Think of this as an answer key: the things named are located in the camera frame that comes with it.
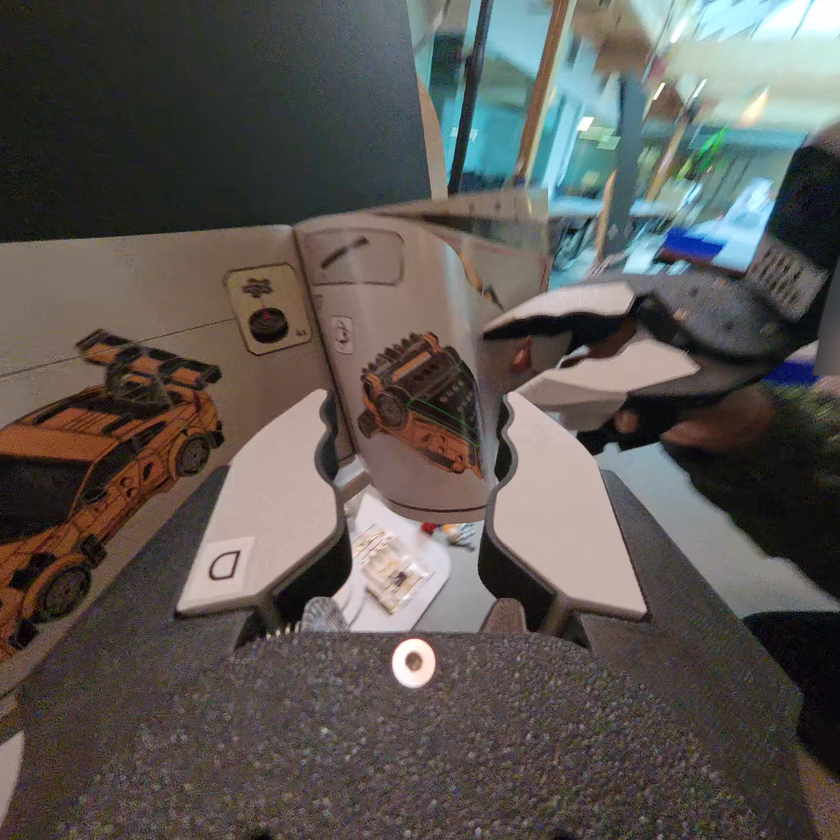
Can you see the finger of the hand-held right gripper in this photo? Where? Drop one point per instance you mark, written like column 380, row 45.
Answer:
column 577, row 305
column 617, row 377

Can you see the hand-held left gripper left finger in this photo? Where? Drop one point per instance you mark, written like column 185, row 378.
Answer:
column 275, row 499

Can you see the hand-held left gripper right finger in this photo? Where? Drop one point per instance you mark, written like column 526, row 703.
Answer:
column 564, row 525

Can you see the lego sticker sheet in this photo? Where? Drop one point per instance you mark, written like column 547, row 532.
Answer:
column 390, row 568

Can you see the lego instruction booklet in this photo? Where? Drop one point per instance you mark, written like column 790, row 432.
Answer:
column 164, row 295

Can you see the pile of small lego parts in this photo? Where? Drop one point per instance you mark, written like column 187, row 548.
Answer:
column 453, row 535

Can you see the black pole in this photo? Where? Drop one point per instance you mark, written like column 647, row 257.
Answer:
column 469, row 98

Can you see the dark partition panel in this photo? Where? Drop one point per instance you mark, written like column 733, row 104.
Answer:
column 197, row 98

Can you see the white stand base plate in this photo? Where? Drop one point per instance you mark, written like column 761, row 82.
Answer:
column 436, row 571

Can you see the wooden post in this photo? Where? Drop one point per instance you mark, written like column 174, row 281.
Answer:
column 544, row 85

